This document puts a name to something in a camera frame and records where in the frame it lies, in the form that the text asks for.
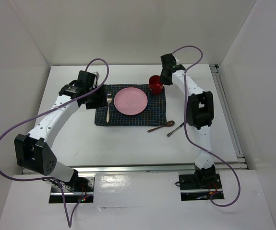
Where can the brown wooden spoon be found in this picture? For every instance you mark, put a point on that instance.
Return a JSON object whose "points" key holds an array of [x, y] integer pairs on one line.
{"points": [[167, 124]]}

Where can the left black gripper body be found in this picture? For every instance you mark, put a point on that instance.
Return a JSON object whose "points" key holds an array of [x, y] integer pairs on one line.
{"points": [[95, 100]]}

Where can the dark checkered cloth napkin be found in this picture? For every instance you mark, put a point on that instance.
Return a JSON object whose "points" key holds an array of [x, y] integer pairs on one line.
{"points": [[153, 115]]}

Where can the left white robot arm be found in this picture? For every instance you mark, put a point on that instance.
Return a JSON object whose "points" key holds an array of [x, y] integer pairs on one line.
{"points": [[33, 150]]}

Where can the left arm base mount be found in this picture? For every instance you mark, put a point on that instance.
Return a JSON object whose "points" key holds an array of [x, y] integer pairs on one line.
{"points": [[84, 192]]}

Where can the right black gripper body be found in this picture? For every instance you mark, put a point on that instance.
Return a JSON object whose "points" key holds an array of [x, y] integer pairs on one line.
{"points": [[163, 80]]}

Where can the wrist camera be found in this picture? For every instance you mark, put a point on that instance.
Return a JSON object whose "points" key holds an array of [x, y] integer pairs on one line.
{"points": [[87, 80], [170, 62]]}

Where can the silver fork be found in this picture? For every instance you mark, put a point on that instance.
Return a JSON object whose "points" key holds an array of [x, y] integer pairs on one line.
{"points": [[109, 100]]}

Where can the silver table knife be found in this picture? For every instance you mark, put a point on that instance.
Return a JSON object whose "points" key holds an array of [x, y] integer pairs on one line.
{"points": [[175, 130]]}

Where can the front aluminium rail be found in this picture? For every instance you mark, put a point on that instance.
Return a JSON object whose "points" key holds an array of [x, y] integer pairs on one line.
{"points": [[241, 165]]}

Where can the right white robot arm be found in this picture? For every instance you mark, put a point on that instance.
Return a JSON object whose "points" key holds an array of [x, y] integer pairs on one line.
{"points": [[199, 115]]}

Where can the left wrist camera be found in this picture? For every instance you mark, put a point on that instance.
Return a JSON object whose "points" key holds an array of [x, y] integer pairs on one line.
{"points": [[87, 80]]}

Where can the pink plate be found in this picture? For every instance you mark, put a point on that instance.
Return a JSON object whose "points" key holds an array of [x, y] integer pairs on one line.
{"points": [[130, 101]]}

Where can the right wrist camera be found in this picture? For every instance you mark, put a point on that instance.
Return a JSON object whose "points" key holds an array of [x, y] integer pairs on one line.
{"points": [[170, 62]]}

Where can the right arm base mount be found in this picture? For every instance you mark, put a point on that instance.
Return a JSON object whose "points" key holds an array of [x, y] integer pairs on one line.
{"points": [[192, 190]]}

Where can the red mug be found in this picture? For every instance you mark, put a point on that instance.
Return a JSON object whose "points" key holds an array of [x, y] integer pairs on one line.
{"points": [[155, 86]]}

